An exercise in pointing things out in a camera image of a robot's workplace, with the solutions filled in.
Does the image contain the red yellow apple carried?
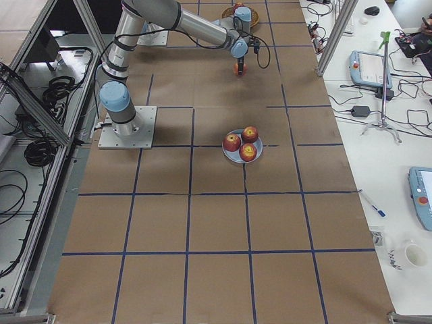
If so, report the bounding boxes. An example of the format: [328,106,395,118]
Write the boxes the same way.
[233,63,248,77]

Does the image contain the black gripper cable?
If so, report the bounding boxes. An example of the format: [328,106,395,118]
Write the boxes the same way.
[248,35,271,70]

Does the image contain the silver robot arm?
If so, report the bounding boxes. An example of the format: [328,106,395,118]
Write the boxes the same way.
[97,1,252,136]

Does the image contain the blue teach pendant far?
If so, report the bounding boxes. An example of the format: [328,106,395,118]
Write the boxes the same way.
[349,51,388,88]

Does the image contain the red apple plate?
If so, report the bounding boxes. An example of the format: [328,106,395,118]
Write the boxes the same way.
[239,143,257,163]
[241,126,259,143]
[223,133,242,152]

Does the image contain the red apple plate left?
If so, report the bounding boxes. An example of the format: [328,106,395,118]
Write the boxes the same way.
[223,133,242,152]

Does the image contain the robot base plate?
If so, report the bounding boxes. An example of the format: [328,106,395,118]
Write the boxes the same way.
[137,30,168,47]

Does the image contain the small grey box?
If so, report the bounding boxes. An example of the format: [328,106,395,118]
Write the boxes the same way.
[370,230,384,246]

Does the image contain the blue white pen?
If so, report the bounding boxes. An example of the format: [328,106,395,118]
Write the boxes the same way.
[358,189,386,217]

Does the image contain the red apple in basket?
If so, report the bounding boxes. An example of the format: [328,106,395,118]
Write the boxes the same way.
[234,2,244,9]

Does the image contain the blue teach pendant near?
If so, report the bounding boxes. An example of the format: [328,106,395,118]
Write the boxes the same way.
[408,167,432,232]

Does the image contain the person at desk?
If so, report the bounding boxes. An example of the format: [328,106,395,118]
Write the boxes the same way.
[410,14,431,74]

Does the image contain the coiled black cables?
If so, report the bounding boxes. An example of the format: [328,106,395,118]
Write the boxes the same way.
[42,76,77,115]

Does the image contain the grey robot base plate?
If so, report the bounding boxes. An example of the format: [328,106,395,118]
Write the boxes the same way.
[98,106,157,149]

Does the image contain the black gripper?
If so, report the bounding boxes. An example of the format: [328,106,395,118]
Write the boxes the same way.
[237,57,244,75]

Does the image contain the woven wicker basket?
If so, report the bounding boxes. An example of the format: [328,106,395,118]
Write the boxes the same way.
[221,5,259,28]

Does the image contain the black computer mouse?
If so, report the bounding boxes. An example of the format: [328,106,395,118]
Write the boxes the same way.
[364,6,380,16]

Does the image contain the black power adapter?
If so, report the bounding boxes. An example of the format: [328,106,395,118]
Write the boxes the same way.
[350,105,371,117]

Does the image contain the blue teach pendant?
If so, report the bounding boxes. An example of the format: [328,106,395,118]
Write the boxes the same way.
[349,51,388,88]
[408,167,432,232]

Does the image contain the aluminium frame post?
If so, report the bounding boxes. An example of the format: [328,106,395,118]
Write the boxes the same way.
[315,0,358,77]

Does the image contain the metal tripod stand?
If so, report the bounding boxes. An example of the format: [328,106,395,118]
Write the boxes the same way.
[361,31,402,144]

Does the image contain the red apple plate front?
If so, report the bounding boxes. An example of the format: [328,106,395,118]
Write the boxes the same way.
[239,143,257,163]

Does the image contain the light blue plate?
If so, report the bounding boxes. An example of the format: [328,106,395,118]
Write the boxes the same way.
[222,130,263,164]

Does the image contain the red apple plate back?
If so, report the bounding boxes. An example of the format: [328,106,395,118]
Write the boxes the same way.
[241,126,259,143]

